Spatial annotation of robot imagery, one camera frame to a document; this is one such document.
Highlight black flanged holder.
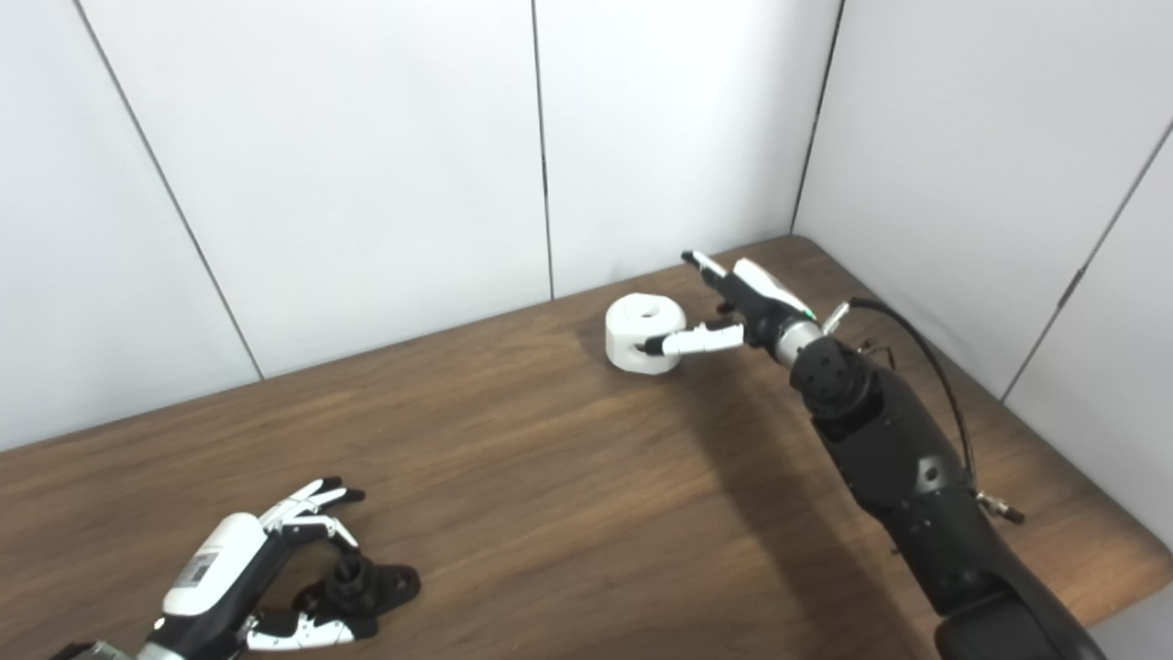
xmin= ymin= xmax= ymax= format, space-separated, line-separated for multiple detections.
xmin=293 ymin=555 xmax=422 ymax=626

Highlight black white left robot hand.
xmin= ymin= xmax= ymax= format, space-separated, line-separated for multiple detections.
xmin=137 ymin=477 xmax=381 ymax=660

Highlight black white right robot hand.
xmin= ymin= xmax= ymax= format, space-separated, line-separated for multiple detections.
xmin=641 ymin=249 xmax=821 ymax=363

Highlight round white plastic piece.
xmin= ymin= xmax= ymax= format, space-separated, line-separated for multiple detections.
xmin=605 ymin=291 xmax=688 ymax=376

